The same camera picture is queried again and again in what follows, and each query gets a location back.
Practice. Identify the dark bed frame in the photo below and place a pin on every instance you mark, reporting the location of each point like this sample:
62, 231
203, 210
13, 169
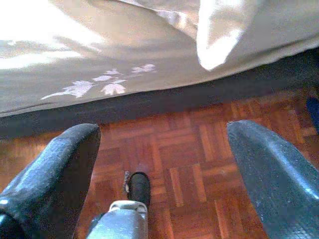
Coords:
174, 99

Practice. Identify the blue object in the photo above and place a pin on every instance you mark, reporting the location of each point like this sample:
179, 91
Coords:
313, 110

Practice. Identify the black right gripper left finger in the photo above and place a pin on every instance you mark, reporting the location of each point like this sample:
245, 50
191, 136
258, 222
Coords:
45, 179

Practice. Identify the beige leaf print bed sheet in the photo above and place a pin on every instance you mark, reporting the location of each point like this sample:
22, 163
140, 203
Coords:
124, 49

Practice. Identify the black robot right foot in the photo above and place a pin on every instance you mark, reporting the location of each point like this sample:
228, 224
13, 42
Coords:
139, 186

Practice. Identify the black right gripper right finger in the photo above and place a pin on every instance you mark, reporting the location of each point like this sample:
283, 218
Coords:
279, 184

